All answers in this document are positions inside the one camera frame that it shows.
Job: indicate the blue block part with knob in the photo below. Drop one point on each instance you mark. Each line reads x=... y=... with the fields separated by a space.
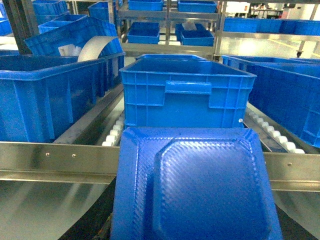
x=193 y=184

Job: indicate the blue crate centre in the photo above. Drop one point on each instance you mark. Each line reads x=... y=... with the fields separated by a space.
x=184 y=94

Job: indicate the stainless steel flow rack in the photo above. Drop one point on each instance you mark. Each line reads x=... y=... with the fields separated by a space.
x=78 y=156

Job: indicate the far blue crate left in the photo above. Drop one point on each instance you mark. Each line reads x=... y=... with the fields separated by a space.
x=144 y=33

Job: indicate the far blue crate right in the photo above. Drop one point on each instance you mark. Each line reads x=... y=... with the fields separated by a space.
x=199 y=37

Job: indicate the tilted blue crate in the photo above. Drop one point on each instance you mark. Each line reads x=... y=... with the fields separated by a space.
x=77 y=33

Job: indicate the white roller track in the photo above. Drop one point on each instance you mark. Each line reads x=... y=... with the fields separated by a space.
x=271 y=137

